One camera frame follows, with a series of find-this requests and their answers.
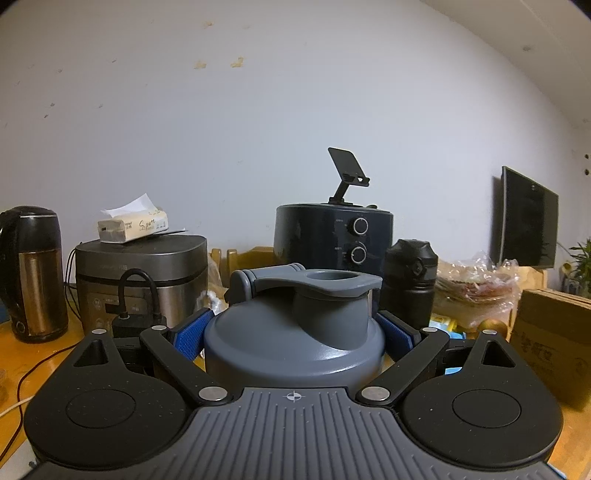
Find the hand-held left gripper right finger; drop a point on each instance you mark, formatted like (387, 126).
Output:
(399, 337)

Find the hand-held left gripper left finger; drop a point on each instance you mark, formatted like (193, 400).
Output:
(191, 337)

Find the grey bottle lid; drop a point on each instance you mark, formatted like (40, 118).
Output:
(286, 350)

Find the white plastic bag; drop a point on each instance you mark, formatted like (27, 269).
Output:
(217, 302)

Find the blue wipes packet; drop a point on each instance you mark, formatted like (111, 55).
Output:
(443, 323)

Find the black water bottle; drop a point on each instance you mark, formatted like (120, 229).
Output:
(408, 286)

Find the plastic bag of food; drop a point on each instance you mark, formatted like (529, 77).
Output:
(475, 286)

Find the yellow pear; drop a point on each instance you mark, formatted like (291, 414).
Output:
(493, 328)

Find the silver rice cooker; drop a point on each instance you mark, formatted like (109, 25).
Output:
(138, 258)

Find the tissue pack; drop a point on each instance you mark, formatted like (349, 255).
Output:
(134, 226)

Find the dark blue air fryer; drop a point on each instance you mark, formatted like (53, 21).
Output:
(314, 235)

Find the cardboard box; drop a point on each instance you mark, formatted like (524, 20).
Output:
(554, 341)

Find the black electric kettle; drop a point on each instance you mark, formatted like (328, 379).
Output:
(32, 277)

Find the black phone stand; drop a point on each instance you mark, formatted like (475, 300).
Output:
(346, 168)

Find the potted green plant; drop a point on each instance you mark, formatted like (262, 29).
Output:
(579, 263)

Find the wall television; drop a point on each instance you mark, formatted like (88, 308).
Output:
(526, 221)

